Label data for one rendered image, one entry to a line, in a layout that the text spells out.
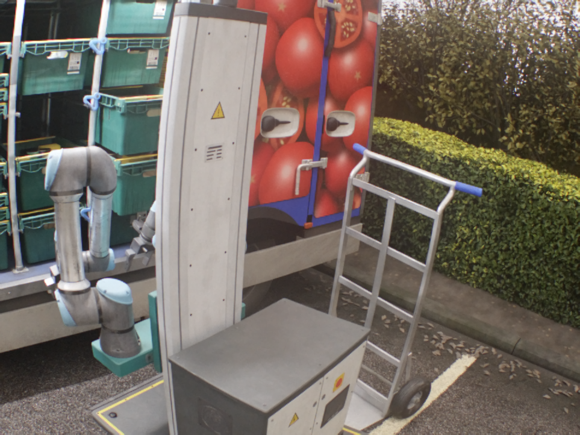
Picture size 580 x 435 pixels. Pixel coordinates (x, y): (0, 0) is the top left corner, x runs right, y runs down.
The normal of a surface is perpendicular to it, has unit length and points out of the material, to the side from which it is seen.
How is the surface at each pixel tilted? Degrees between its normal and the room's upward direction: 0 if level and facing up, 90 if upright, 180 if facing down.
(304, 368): 0
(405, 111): 62
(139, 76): 98
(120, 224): 91
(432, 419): 0
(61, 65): 95
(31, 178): 94
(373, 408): 0
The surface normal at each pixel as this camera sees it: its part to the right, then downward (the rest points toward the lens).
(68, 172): 0.53, 0.16
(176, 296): 0.82, 0.25
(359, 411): 0.10, -0.95
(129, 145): 0.67, 0.44
